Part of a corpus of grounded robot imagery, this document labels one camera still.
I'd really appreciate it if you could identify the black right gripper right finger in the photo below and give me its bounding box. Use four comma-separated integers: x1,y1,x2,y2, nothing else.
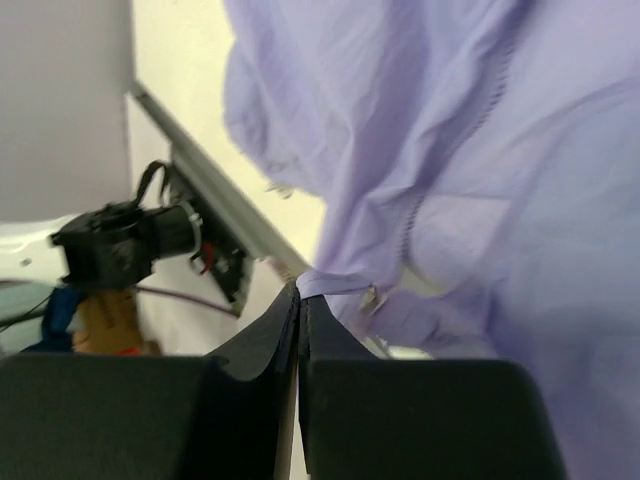
299,297,566,480

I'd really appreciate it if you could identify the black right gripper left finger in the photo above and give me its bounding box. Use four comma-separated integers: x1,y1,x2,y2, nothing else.
1,285,300,479

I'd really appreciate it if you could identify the lavender zip-up hooded jacket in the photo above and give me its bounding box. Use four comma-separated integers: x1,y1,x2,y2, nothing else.
224,1,639,479

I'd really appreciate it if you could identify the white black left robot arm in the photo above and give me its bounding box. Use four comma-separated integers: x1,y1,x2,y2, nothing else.
1,202,203,291

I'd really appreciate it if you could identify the brown cardboard box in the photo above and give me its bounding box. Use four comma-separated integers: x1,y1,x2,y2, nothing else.
72,290,161,356

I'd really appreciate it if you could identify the blue object behind base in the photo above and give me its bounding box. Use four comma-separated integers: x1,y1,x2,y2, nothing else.
22,287,84,353

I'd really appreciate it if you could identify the aluminium front table rail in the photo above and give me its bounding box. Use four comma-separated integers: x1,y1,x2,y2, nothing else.
126,82,322,274

